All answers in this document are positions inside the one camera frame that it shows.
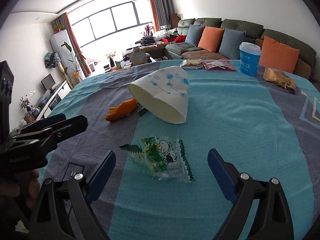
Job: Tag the orange grey right curtain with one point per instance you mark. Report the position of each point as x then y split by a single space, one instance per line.
161 11

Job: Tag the blue cushion far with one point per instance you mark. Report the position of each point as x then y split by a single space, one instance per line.
194 35

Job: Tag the large window black frame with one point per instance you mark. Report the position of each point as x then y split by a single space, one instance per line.
99 19

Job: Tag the person's left hand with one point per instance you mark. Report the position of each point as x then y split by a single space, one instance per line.
25 184

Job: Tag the dark green sectional sofa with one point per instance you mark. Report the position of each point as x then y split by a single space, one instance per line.
255 34

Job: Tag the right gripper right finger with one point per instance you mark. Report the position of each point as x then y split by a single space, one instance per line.
272 218

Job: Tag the blue cushion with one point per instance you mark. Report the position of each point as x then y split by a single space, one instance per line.
231 41
194 35

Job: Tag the white floor air conditioner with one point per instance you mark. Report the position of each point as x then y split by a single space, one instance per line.
57 42

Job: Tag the white black TV cabinet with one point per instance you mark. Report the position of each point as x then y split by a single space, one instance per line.
49 100

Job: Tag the blue cup white lid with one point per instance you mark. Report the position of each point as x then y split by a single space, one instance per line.
249 58

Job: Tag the orange cushion far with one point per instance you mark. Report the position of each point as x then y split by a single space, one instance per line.
211 38

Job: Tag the red clear snack packet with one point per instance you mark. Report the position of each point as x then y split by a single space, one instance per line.
218 65

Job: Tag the orange cushion near end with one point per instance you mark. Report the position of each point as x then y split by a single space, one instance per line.
277 55

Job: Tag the white blue-dotted paper cup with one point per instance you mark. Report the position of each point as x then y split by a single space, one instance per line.
164 93

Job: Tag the blue grey tablecloth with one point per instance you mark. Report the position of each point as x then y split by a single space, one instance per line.
263 129

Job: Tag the tall green potted plant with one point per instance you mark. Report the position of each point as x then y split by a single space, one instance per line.
75 62

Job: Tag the green clear snack wrapper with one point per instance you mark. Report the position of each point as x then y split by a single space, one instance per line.
161 158

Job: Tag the golden brown snack bag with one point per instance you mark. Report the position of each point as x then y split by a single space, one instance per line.
279 78

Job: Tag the orange grey left curtain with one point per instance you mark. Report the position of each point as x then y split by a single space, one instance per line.
63 23

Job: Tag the orange grey curtain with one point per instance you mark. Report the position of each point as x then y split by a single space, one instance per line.
161 11
63 23

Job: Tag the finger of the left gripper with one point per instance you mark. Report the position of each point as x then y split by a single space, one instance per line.
48 138
43 123

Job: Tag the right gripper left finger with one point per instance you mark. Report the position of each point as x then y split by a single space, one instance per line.
50 219

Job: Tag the small black monitor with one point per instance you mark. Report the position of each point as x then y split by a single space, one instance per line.
48 83

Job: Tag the clear biscuit packet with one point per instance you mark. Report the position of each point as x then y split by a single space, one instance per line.
192 64

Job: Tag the blue cushion near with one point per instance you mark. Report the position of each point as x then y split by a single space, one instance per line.
231 41

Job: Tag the cluttered coffee table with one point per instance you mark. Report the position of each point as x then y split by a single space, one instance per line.
129 58

